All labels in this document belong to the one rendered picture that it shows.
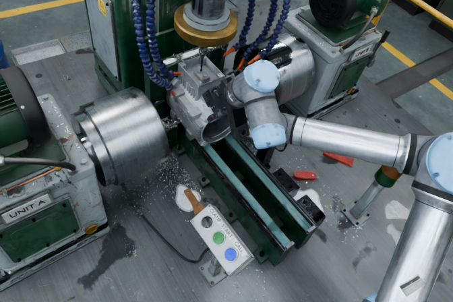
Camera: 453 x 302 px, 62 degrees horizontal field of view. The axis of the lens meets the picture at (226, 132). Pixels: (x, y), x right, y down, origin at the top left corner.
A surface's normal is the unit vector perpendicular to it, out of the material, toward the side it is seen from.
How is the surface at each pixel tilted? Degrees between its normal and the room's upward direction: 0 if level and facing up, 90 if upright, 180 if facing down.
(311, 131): 40
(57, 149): 0
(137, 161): 77
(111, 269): 0
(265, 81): 29
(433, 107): 0
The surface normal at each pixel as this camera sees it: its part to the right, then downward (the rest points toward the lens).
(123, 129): 0.39, -0.24
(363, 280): 0.13, -0.63
